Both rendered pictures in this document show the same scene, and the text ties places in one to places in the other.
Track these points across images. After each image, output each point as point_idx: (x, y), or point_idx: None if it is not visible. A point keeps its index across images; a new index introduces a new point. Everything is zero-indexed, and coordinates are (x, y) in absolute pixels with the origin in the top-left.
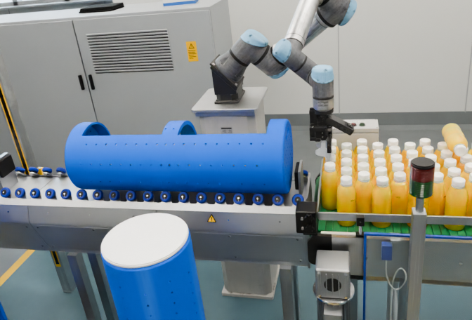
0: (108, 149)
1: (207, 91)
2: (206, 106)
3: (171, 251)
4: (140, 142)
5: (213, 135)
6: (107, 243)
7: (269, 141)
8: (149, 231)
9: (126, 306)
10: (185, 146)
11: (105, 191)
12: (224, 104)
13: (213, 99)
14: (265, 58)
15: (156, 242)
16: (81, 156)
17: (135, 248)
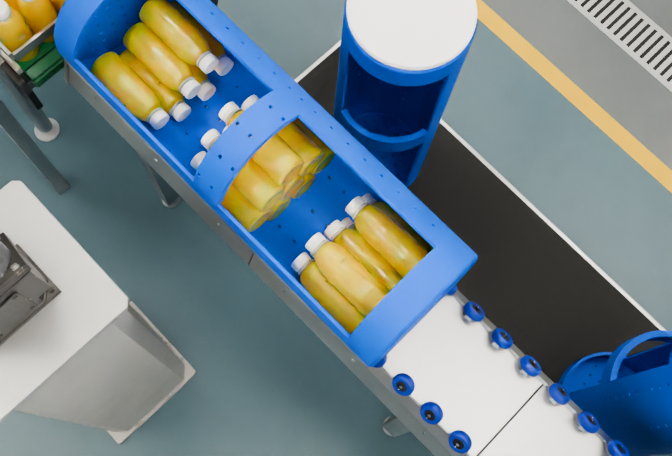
0: (397, 184)
1: (6, 408)
2: (86, 292)
3: None
4: (340, 138)
5: (221, 37)
6: (463, 30)
7: None
8: (401, 16)
9: None
10: (274, 70)
11: None
12: (45, 269)
13: (40, 329)
14: None
15: None
16: (447, 227)
17: None
